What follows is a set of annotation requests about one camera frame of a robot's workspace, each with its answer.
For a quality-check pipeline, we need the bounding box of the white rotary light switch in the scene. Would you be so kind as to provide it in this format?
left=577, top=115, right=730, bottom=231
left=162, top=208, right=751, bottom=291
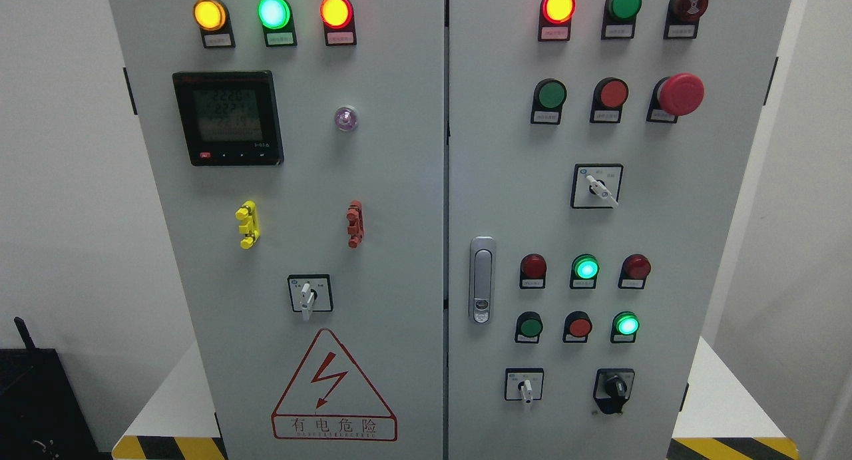
left=287, top=273, right=334, bottom=322

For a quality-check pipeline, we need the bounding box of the yellow indicator light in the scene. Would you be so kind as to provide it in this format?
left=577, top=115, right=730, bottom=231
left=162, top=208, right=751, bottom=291
left=194, top=0, right=236, bottom=49

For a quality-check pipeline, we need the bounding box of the dark red indicator left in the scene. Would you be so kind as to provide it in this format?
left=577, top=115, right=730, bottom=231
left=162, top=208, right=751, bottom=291
left=519, top=253, right=547, bottom=290

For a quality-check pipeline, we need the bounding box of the dark red indicator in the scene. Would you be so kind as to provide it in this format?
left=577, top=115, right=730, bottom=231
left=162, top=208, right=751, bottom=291
left=519, top=253, right=547, bottom=290
left=618, top=254, right=652, bottom=290

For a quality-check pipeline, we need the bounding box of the clear round lamp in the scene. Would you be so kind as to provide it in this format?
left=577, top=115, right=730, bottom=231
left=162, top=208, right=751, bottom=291
left=334, top=105, right=358, bottom=132

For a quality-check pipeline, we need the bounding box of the green push button lower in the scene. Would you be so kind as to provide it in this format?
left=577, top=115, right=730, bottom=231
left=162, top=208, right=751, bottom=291
left=515, top=311, right=544, bottom=343

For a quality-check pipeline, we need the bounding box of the green push button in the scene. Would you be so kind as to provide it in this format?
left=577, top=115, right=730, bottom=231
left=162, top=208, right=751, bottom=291
left=515, top=311, right=544, bottom=343
left=600, top=0, right=642, bottom=39

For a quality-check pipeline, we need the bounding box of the left grey cabinet door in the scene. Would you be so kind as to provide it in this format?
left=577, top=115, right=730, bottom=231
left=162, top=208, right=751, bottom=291
left=109, top=0, right=445, bottom=459

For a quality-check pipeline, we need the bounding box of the grey cabinet door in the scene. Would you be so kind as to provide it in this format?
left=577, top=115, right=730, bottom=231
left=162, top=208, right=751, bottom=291
left=109, top=0, right=445, bottom=459
left=447, top=0, right=791, bottom=459

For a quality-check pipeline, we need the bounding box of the lit green indicator middle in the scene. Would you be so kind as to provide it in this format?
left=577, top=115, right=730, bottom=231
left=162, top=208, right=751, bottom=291
left=569, top=254, right=599, bottom=290

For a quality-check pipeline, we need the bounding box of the white rotary selector upper right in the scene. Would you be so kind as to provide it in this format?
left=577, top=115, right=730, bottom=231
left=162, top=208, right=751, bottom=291
left=571, top=164, right=624, bottom=209

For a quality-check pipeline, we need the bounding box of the white rotary selector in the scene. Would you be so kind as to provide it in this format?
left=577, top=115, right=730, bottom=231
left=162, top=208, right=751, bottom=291
left=571, top=164, right=624, bottom=209
left=503, top=368, right=544, bottom=405

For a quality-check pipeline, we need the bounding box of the green push button second row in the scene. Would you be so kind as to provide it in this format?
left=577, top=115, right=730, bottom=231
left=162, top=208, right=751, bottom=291
left=530, top=78, right=567, bottom=125

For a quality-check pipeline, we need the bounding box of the red push button lower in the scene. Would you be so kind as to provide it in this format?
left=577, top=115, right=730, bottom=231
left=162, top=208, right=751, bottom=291
left=562, top=311, right=593, bottom=343

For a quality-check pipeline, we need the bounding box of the white rotary selector bottom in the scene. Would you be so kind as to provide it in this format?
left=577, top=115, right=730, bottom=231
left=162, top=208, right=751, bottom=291
left=503, top=368, right=544, bottom=405

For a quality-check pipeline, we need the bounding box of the right grey cabinet door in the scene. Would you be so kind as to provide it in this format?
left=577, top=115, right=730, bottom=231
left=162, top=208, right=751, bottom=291
left=447, top=0, right=791, bottom=459

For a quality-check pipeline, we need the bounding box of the red electric hazard warning sticker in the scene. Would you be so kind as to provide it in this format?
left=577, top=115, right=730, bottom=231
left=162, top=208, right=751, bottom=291
left=271, top=328, right=397, bottom=442

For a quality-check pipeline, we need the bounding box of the dark red indicator right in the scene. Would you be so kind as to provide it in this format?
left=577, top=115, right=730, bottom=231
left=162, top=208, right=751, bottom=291
left=618, top=254, right=652, bottom=290

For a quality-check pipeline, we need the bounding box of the black digital power meter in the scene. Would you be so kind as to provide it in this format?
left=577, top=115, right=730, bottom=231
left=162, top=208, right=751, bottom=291
left=172, top=71, right=285, bottom=166

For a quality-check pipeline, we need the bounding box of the red push button second row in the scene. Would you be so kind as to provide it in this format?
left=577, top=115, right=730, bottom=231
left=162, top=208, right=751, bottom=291
left=588, top=77, right=629, bottom=124

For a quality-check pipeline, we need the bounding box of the lit green button lower right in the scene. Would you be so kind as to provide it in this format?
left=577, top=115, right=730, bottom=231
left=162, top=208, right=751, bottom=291
left=610, top=311, right=641, bottom=344

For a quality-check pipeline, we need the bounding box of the red indicator light top left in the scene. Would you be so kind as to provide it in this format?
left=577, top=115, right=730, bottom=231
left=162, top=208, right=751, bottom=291
left=319, top=0, right=357, bottom=47

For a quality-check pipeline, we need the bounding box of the lit red indicator right door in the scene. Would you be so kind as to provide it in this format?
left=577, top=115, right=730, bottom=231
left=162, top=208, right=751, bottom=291
left=538, top=0, right=576, bottom=42

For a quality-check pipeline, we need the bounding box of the green indicator light top left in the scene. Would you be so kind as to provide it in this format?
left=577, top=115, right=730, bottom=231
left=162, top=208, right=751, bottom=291
left=258, top=0, right=298, bottom=47

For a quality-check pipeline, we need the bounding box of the red emergency stop button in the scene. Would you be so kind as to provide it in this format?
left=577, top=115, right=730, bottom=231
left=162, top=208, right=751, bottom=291
left=647, top=73, right=705, bottom=124

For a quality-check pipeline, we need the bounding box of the green push button top right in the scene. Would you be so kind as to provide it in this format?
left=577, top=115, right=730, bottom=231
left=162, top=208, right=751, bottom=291
left=600, top=0, right=642, bottom=39

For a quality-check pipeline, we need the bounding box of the dark red buzzer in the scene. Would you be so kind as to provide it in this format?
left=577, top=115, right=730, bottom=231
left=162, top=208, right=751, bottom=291
left=664, top=0, right=709, bottom=39

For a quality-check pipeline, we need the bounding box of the white platform with hazard stripes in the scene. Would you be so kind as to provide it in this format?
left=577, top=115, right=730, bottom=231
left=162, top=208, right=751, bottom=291
left=109, top=340, right=799, bottom=459

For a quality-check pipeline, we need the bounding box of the black box with antenna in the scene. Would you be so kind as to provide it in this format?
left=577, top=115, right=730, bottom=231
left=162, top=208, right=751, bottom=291
left=1, top=317, right=101, bottom=459

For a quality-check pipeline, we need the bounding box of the silver door handle lock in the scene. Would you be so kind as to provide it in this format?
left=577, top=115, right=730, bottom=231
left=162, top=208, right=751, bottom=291
left=469, top=236, right=496, bottom=324

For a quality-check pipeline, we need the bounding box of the black rotary knob switch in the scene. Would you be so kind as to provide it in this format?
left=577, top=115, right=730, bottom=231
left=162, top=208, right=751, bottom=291
left=592, top=368, right=636, bottom=415

